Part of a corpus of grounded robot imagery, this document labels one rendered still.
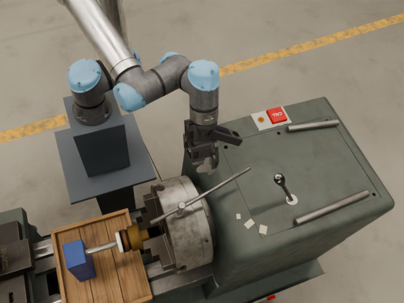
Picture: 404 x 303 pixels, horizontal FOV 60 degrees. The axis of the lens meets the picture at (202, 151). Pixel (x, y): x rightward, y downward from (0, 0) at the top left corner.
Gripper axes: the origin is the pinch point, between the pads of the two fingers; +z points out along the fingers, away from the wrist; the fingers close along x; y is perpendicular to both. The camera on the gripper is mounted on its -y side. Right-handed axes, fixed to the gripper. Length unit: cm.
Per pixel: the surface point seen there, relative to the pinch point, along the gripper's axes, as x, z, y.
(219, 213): 7.1, 12.6, -0.2
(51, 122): -168, 82, 60
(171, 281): 3, 50, 17
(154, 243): 2.3, 24.0, 20.7
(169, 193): -4.0, 9.3, 12.7
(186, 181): -7.5, 9.9, 5.6
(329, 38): -196, 72, -207
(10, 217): -33, 31, 68
